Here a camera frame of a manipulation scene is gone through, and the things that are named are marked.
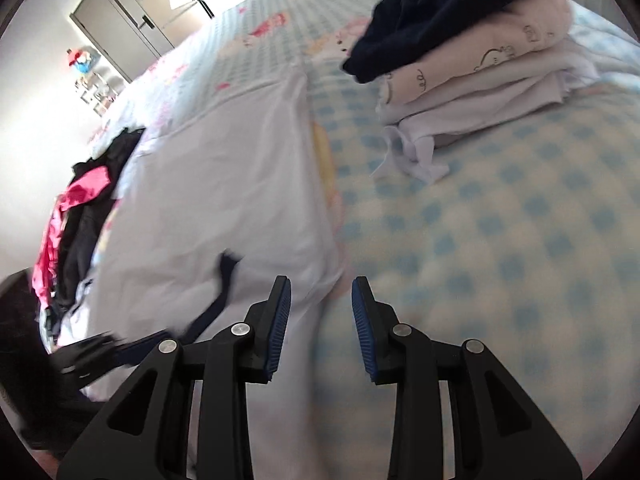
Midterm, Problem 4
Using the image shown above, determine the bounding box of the white wardrobe door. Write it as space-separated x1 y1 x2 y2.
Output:
70 0 174 82

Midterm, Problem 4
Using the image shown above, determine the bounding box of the white folded clothes stack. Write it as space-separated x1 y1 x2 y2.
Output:
372 0 599 184

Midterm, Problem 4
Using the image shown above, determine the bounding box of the navy folded garment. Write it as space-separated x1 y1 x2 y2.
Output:
342 0 515 84

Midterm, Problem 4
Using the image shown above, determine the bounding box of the red blue plush toy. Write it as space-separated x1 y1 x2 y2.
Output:
66 48 101 74

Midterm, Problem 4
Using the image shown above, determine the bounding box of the light grey navy-trimmed t-shirt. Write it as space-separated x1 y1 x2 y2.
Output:
60 64 343 479

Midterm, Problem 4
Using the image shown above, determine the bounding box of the blue checkered cartoon blanket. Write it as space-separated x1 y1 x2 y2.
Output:
94 0 639 479

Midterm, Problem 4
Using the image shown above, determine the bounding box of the white shelf with trinkets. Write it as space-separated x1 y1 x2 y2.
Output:
74 70 122 117

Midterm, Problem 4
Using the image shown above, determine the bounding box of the pink garment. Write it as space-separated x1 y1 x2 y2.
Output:
32 166 111 309

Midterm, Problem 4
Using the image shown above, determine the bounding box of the black garment pile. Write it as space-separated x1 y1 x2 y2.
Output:
41 128 145 341

